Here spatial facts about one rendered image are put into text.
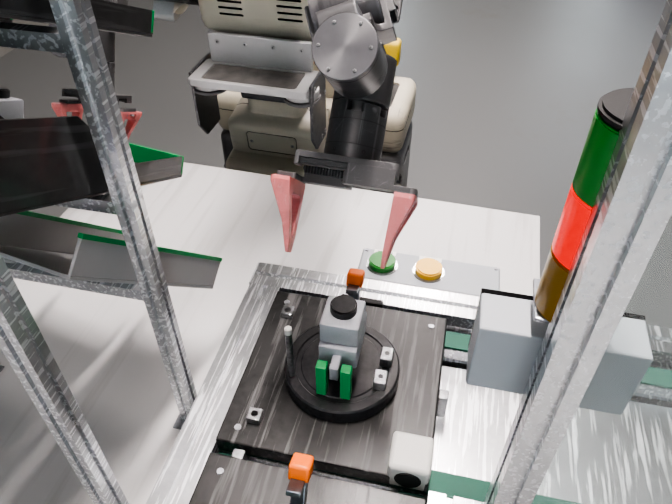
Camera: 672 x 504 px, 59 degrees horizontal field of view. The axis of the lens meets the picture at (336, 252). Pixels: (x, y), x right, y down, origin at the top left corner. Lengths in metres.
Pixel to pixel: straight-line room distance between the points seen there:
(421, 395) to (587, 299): 0.39
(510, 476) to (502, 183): 2.34
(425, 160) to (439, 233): 1.80
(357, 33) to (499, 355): 0.28
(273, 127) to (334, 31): 0.86
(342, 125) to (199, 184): 0.72
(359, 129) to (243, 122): 0.85
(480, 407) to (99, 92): 0.57
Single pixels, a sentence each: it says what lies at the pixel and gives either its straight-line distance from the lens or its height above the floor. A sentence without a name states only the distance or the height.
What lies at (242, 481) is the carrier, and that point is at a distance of 0.68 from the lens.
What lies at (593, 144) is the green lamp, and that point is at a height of 1.40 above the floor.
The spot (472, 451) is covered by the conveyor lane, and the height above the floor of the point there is 0.92.
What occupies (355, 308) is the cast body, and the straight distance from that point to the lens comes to 0.65.
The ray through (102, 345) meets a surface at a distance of 0.98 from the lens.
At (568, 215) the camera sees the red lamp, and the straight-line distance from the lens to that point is 0.39.
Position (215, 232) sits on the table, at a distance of 1.13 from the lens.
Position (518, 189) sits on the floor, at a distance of 2.80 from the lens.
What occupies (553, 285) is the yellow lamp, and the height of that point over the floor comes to 1.29.
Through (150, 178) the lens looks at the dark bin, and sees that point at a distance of 0.65.
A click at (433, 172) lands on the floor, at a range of 2.83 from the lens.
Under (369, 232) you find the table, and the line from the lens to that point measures 1.10.
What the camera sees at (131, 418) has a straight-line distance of 0.88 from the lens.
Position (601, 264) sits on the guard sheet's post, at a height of 1.34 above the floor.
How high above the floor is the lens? 1.57
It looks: 42 degrees down
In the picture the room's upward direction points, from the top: straight up
